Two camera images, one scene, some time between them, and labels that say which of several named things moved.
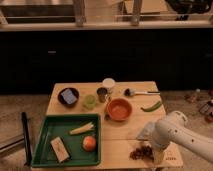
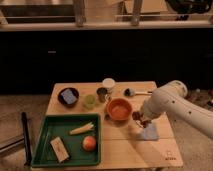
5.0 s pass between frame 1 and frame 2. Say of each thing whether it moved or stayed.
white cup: stayed
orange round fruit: stayed
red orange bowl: stayed
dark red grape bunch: moved
